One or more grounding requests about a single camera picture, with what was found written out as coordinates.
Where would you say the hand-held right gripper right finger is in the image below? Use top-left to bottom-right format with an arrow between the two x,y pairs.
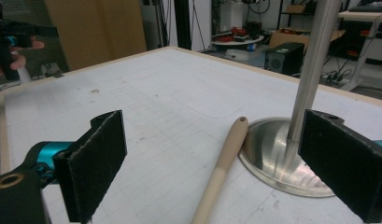
298,108 -> 382,224

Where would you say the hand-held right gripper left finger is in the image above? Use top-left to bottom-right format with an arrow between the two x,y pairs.
33,109 -> 128,224

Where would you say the metal utensil stand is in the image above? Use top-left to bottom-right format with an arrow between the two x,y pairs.
237,0 -> 343,199

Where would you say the beige slotted spoon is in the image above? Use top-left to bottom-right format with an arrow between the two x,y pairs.
191,116 -> 249,224

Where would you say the white grid mat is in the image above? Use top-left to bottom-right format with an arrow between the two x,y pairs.
3,48 -> 382,224

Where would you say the black computer tower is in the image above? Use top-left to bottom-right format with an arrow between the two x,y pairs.
264,41 -> 305,77

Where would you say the cardboard box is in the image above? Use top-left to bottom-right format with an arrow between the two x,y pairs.
268,27 -> 346,51

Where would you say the white desk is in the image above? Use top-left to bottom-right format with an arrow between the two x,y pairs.
337,10 -> 382,91

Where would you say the round white table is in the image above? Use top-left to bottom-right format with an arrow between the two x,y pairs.
211,34 -> 265,49

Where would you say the black vertical post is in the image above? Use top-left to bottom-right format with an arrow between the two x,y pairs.
174,0 -> 192,50

